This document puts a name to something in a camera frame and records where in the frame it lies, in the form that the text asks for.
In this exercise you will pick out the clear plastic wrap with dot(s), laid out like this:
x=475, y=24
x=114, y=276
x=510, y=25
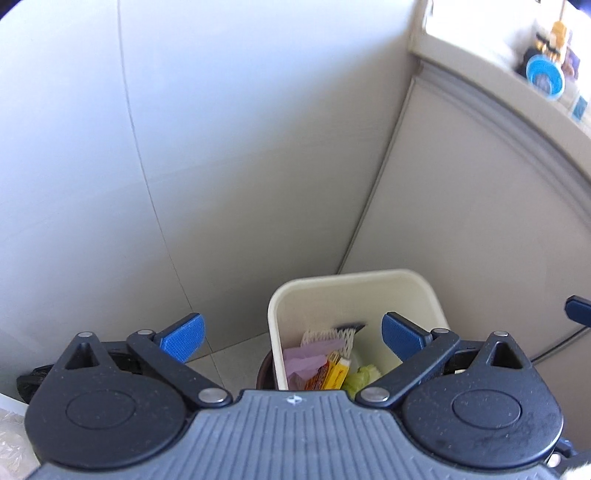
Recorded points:
x=11, y=443

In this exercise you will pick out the small white blue packet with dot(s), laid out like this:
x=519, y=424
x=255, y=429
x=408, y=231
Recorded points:
x=579, y=108

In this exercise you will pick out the black plastic bag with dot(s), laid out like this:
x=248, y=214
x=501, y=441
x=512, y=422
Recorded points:
x=32, y=381

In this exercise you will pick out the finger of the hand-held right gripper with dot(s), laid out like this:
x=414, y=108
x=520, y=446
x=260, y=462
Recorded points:
x=581, y=310

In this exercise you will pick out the orange yellow packet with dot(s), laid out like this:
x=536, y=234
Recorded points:
x=330, y=371

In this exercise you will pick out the white plastic waste bin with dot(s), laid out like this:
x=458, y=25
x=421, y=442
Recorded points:
x=323, y=300

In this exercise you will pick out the green wrapper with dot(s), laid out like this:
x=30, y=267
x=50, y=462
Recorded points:
x=362, y=376

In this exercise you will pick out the white foam fruit net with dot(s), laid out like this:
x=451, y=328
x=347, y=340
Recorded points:
x=323, y=337

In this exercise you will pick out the blue bowl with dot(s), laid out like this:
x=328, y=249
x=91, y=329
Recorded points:
x=545, y=76

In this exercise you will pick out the brown round pot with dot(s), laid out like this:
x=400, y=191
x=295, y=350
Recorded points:
x=266, y=374

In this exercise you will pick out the white cabinet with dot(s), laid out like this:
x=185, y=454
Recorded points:
x=461, y=184

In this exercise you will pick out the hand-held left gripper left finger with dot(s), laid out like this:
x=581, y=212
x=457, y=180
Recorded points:
x=182, y=337

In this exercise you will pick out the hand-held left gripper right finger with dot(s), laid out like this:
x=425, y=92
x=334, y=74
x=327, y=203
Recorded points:
x=401, y=334

